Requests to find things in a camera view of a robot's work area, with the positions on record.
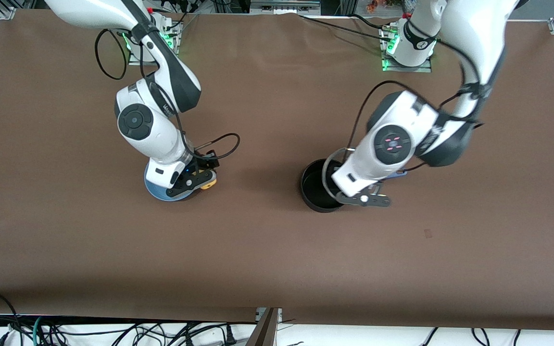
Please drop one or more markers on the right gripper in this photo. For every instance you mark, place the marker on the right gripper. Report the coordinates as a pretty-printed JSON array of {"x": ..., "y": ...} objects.
[{"x": 204, "y": 165}]

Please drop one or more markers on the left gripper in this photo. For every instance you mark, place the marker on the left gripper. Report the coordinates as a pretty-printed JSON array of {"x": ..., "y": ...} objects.
[{"x": 332, "y": 172}]

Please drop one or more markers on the yellow potato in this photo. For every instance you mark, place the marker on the yellow potato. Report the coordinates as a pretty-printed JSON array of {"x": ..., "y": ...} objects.
[{"x": 208, "y": 185}]

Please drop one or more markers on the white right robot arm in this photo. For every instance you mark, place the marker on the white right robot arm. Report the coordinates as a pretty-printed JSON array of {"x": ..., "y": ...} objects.
[{"x": 135, "y": 120}]

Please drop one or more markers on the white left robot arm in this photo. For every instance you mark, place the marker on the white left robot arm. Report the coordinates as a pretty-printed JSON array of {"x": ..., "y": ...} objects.
[{"x": 474, "y": 33}]

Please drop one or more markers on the blue round plate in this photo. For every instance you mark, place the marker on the blue round plate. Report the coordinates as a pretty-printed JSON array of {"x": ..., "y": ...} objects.
[{"x": 154, "y": 191}]

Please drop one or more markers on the brown table cover sheet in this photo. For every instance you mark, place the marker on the brown table cover sheet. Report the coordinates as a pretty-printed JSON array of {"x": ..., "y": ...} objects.
[{"x": 258, "y": 120}]

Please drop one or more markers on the orange toy pile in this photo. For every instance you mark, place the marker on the orange toy pile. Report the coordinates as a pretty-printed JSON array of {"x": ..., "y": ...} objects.
[{"x": 378, "y": 5}]

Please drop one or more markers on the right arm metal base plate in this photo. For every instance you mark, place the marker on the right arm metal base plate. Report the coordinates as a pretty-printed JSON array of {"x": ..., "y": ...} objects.
[{"x": 173, "y": 58}]

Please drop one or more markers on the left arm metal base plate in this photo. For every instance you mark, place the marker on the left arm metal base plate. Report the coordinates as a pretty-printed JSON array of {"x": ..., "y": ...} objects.
[{"x": 392, "y": 67}]

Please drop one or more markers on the grey metal frame post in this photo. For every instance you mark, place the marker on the grey metal frame post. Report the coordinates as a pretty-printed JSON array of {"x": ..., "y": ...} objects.
[{"x": 263, "y": 331}]

